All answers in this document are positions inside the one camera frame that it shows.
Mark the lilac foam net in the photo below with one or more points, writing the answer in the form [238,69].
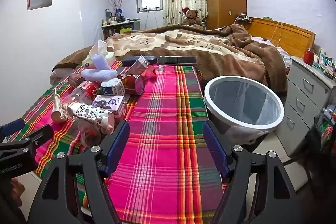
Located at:
[99,69]

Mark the red jar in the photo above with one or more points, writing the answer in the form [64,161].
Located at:
[309,57]

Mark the vase with dry branches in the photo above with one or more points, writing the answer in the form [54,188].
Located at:
[115,3]

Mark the row of small boxes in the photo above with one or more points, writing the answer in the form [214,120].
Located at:
[325,64]

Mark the white power strip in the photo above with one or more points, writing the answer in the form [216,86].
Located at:
[245,18]

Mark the clear plastic bag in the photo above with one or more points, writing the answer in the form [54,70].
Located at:
[90,136]

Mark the small window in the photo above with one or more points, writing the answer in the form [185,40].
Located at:
[149,1]

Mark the grey drawer cabinet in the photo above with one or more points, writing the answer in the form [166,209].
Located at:
[302,98]

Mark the wooden bed headboard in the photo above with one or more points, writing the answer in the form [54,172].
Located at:
[283,35]

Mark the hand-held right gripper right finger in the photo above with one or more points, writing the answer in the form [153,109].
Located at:
[214,145]

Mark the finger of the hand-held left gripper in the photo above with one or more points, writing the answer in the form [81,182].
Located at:
[39,134]
[11,126]

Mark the white trash bin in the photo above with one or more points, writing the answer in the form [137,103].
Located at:
[244,106]

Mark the small white blue carton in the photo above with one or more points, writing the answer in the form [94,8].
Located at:
[113,87]

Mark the pink pillow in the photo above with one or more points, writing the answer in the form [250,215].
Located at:
[281,52]

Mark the brown patterned blanket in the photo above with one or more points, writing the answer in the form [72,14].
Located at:
[210,56]

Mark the red plastic wrapper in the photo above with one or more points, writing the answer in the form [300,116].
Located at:
[150,72]

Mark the tissue pack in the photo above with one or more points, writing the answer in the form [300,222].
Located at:
[97,49]

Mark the dark blue glasses case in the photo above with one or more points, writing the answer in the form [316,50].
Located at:
[131,60]

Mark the brown teddy bear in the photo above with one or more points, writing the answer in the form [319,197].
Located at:
[191,18]

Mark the pink plaid cloth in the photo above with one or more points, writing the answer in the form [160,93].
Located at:
[162,121]

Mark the clear bottle with red label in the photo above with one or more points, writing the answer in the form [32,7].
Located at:
[84,91]

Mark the person's left hand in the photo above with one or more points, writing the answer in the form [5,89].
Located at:
[17,188]

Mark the cluttered shelf unit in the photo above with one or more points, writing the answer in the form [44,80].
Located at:
[118,27]

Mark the purple milk carton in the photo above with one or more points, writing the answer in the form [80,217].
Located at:
[110,104]

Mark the black smartphone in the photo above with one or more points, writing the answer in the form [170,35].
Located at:
[177,60]

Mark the ice cream cone wrapper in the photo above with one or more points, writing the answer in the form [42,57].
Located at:
[57,108]

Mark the red drink can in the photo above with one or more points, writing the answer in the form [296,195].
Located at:
[131,83]

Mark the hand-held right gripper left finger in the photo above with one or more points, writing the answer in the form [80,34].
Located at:
[118,145]

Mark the brown can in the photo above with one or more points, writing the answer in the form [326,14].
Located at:
[76,80]

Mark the printed paper wrapper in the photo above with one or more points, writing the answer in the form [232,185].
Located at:
[89,113]

